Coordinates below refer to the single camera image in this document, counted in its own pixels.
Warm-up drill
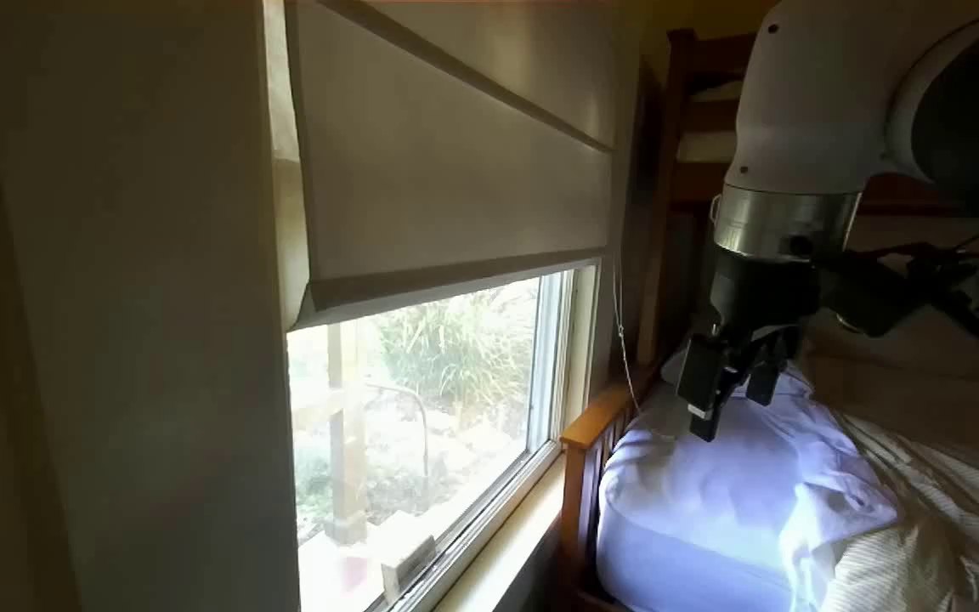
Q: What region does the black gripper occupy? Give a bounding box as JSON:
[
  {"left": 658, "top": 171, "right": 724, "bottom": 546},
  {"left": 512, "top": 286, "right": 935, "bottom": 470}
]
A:
[{"left": 675, "top": 236, "right": 831, "bottom": 446}]

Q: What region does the thin blind pull cord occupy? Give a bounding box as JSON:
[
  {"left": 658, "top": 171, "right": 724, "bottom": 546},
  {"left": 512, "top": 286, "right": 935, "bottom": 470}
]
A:
[{"left": 610, "top": 268, "right": 641, "bottom": 413}]

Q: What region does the beige roller blind curtain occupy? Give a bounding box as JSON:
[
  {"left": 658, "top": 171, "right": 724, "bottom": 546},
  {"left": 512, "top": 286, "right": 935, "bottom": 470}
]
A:
[{"left": 283, "top": 0, "right": 618, "bottom": 334}]

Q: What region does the cream bed blanket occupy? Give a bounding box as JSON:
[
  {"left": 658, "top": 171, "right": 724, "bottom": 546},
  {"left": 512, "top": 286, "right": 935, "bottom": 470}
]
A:
[{"left": 777, "top": 215, "right": 979, "bottom": 612}]

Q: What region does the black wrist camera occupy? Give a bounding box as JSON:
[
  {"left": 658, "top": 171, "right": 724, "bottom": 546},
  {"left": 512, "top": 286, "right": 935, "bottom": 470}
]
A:
[{"left": 818, "top": 236, "right": 979, "bottom": 340}]

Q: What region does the white window frame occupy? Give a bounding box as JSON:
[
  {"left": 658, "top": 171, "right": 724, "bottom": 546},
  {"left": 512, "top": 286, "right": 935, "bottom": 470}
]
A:
[{"left": 283, "top": 256, "right": 610, "bottom": 612}]

